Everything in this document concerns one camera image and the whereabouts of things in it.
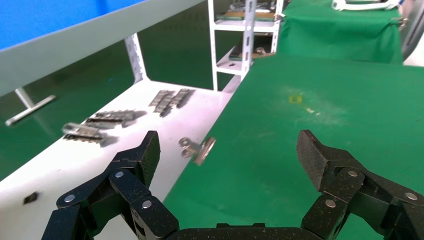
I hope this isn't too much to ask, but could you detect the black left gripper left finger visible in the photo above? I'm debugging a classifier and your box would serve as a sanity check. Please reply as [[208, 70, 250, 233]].
[[41, 130, 180, 240]]

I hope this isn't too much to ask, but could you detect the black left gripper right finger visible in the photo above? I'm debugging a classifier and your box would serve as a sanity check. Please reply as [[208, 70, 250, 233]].
[[295, 129, 424, 240]]

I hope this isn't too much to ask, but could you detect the green table cloth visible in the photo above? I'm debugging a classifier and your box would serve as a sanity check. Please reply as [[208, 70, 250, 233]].
[[163, 53, 424, 240]]

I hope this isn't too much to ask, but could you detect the small black block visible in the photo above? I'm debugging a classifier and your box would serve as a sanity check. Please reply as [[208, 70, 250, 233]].
[[22, 191, 39, 206]]

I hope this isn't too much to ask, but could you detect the white robot torso column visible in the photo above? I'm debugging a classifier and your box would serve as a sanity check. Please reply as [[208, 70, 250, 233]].
[[399, 0, 424, 68]]

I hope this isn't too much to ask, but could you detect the white metal shelf rack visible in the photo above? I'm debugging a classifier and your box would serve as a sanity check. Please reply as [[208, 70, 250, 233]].
[[0, 0, 257, 240]]

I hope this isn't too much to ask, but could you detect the large blue plastic bin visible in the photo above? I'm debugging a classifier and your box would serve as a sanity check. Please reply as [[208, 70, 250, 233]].
[[0, 0, 147, 51]]

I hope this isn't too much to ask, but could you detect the white rack with tools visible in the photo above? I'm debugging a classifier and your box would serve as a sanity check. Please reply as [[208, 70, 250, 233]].
[[207, 0, 286, 93]]

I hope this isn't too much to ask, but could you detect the wooden plank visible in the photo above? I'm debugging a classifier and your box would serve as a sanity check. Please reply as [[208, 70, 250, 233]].
[[216, 12, 278, 22]]

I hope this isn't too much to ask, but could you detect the grey tools pile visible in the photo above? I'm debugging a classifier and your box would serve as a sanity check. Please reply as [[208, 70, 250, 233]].
[[228, 0, 283, 14]]

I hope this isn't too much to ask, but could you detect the white plastic frame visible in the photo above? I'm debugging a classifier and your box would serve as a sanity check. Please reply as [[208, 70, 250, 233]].
[[330, 0, 400, 12]]

